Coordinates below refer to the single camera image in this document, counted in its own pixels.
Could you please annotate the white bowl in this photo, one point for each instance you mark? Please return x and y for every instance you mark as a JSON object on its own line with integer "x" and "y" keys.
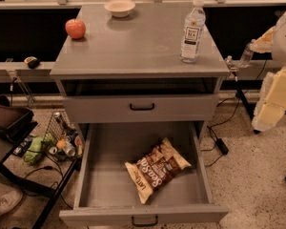
{"x": 119, "y": 8}

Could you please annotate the silver can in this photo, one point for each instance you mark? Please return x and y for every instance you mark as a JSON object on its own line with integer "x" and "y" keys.
{"x": 69, "y": 150}

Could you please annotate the black tape measure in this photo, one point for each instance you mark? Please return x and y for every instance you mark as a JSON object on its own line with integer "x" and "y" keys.
{"x": 32, "y": 62}

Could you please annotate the wire basket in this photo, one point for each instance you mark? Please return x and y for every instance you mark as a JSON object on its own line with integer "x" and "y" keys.
{"x": 60, "y": 131}

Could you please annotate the brown chip bag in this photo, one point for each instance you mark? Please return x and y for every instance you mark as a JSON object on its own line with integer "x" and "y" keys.
{"x": 155, "y": 169}

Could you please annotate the black power adapter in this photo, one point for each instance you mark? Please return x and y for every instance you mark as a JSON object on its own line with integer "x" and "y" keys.
{"x": 222, "y": 146}

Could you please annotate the clear tea bottle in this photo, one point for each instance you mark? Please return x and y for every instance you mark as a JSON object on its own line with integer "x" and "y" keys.
{"x": 192, "y": 32}

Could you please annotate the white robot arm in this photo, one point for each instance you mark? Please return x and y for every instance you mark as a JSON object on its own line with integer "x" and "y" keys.
{"x": 271, "y": 106}

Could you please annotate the open grey middle drawer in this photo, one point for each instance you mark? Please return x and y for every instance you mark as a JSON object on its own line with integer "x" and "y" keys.
{"x": 106, "y": 194}

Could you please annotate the white shoe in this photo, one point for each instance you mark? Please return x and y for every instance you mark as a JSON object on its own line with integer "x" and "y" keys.
{"x": 9, "y": 201}

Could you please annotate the grey drawer cabinet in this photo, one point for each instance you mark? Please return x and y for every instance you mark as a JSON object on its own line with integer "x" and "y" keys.
{"x": 136, "y": 55}

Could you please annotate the closed grey upper drawer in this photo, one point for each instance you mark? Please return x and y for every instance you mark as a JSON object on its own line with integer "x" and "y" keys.
{"x": 140, "y": 108}

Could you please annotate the green bag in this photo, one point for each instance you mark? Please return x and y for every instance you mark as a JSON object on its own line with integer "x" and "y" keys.
{"x": 38, "y": 147}

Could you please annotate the small clamp fixture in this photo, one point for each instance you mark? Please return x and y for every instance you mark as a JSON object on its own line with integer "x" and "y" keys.
{"x": 233, "y": 69}

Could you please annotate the black stand leg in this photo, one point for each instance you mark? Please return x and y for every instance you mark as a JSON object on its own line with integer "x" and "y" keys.
{"x": 241, "y": 95}

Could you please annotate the small water bottle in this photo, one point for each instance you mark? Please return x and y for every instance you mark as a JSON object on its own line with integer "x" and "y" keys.
{"x": 246, "y": 55}

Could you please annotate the red apple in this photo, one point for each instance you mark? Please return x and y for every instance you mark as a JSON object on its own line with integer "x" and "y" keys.
{"x": 75, "y": 28}

